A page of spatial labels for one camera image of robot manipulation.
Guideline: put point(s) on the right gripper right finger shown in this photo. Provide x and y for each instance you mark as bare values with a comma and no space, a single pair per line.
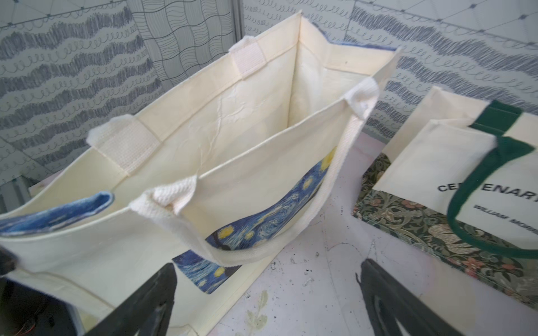
392,309

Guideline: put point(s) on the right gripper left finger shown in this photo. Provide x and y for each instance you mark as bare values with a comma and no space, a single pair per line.
147,311

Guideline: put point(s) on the starry night canvas tote bag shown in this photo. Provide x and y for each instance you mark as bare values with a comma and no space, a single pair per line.
217,176

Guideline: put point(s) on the green handled floral tote bag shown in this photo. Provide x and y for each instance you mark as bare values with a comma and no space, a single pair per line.
459,181

